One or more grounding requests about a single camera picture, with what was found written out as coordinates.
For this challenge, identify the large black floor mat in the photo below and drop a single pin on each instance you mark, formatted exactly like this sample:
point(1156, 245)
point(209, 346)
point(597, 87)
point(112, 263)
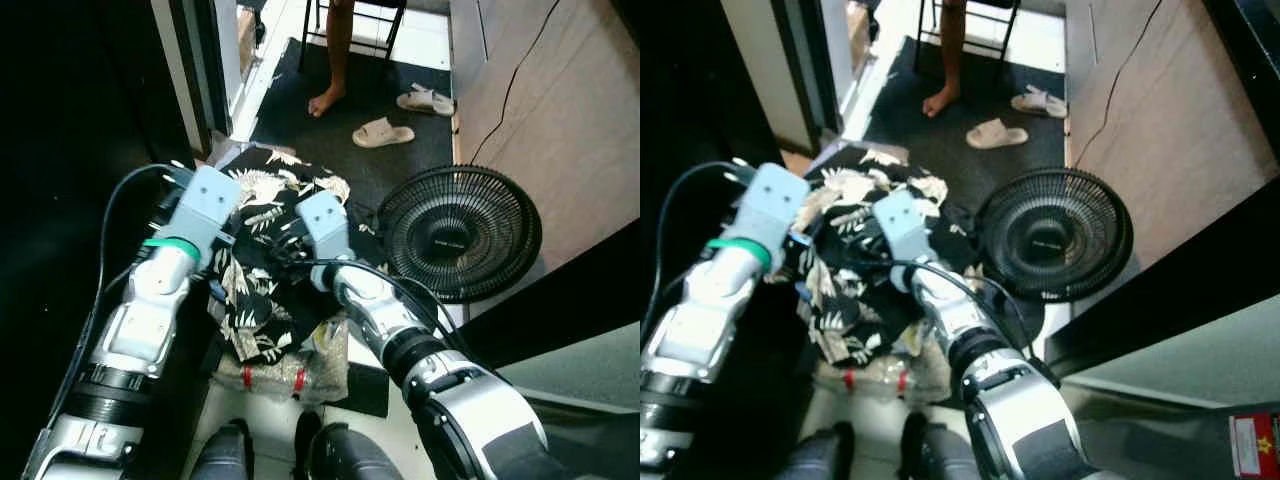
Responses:
point(300, 110)
point(900, 100)

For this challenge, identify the black floral print shirt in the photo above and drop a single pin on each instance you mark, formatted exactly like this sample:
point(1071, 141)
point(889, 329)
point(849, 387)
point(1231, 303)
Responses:
point(265, 320)
point(850, 320)

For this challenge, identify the clear sack with red tape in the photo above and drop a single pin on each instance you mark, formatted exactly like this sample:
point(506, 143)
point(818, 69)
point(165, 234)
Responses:
point(880, 378)
point(300, 375)

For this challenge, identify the beige slipper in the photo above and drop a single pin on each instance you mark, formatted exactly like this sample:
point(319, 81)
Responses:
point(1038, 101)
point(425, 100)
point(382, 133)
point(996, 134)

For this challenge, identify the light blue right wrist camera mount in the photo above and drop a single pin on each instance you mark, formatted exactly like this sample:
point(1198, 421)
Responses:
point(325, 225)
point(903, 225)

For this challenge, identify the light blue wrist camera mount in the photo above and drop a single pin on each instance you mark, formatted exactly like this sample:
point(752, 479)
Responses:
point(903, 225)
point(207, 205)
point(772, 205)
point(325, 225)

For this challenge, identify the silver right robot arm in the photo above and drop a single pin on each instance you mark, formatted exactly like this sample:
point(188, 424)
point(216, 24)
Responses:
point(450, 390)
point(1010, 390)

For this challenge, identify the black robot left leg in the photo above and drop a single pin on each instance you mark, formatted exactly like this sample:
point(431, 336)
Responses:
point(225, 455)
point(815, 458)

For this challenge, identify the person's bare leg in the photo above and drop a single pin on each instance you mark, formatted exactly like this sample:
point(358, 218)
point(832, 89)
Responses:
point(948, 60)
point(335, 60)

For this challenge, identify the grey washing machine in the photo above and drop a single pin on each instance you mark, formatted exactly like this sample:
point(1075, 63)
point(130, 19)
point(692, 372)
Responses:
point(1180, 370)
point(590, 380)

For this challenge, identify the black floor fan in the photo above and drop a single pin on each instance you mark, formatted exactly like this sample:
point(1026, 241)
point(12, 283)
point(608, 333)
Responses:
point(1055, 232)
point(460, 232)

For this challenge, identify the light blue left wrist camera mount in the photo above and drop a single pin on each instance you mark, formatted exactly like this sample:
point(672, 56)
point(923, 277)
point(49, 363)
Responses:
point(207, 205)
point(772, 205)

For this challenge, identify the white and black door frame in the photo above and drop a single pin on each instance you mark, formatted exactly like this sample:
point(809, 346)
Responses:
point(195, 70)
point(790, 70)

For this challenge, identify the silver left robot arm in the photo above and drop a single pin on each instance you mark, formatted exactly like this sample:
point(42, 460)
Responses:
point(700, 320)
point(140, 320)

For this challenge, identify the red and white sticker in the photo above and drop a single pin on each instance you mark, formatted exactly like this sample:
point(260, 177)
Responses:
point(1255, 445)

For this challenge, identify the small black floor mat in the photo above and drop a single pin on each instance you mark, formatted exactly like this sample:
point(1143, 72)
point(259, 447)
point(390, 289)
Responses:
point(365, 395)

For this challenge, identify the black metal chair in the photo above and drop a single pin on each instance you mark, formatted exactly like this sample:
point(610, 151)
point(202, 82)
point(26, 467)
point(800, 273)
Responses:
point(390, 30)
point(1005, 25)

